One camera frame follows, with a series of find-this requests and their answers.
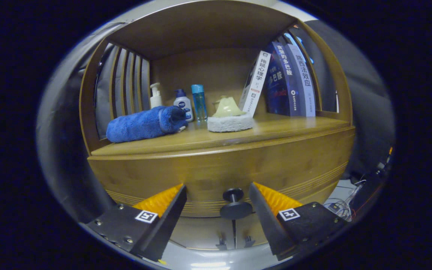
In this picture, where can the blue book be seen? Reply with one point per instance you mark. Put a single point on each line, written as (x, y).
(289, 75)

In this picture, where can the dark navy book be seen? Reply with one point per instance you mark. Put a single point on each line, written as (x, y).
(276, 86)

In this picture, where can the blue rolled towel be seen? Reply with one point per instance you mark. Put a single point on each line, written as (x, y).
(137, 125)

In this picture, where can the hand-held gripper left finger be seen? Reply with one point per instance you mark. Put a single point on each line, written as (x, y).
(167, 228)

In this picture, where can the wooden drawer with black knob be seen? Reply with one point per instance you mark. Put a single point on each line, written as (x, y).
(201, 172)

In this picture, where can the pale lavender book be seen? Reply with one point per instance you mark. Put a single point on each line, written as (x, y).
(304, 82)

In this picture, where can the wooden cabinet door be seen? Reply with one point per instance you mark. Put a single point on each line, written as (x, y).
(201, 232)
(253, 232)

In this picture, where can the wooden cabinet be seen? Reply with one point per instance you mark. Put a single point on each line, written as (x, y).
(201, 71)

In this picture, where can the white pump bottle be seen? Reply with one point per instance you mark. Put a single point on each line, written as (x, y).
(156, 100)

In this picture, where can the wooden countertop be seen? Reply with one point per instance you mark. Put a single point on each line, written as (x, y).
(276, 131)

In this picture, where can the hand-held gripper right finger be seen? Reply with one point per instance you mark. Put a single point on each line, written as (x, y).
(268, 221)

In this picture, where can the white book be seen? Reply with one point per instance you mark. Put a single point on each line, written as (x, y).
(255, 82)

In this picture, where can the clear blue bottle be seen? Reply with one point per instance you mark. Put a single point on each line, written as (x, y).
(199, 103)

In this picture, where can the white bottle with blue cap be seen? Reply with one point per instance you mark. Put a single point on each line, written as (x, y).
(183, 103)

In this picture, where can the cream lidded teacup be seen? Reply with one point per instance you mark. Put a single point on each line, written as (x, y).
(217, 106)

